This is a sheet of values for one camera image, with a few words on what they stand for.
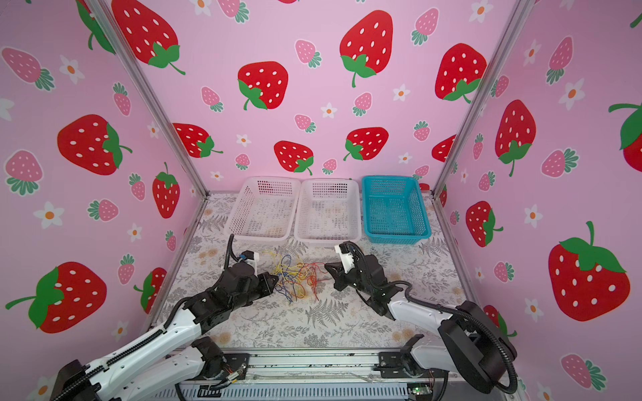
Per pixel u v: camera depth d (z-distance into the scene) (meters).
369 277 0.62
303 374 0.73
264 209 1.14
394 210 1.15
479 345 0.43
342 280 0.73
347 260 0.73
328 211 1.14
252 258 0.73
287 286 0.83
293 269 0.81
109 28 0.71
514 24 0.70
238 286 0.60
